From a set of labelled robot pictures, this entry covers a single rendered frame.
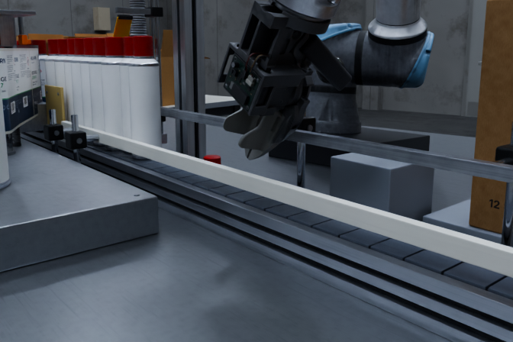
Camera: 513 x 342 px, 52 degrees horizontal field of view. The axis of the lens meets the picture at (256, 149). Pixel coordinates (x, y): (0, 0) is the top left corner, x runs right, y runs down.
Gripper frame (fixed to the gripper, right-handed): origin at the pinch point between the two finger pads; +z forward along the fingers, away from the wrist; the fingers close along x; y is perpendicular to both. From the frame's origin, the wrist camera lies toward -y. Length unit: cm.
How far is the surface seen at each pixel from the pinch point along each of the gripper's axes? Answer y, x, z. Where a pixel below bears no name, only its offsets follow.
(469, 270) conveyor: 2.7, 29.9, -11.0
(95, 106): 3.2, -38.9, 19.9
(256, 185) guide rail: 4.8, 6.4, -0.4
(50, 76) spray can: 3, -64, 29
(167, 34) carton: -92, -164, 72
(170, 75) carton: -94, -156, 90
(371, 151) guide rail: -2.7, 13.3, -9.9
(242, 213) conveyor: 6.0, 7.1, 3.3
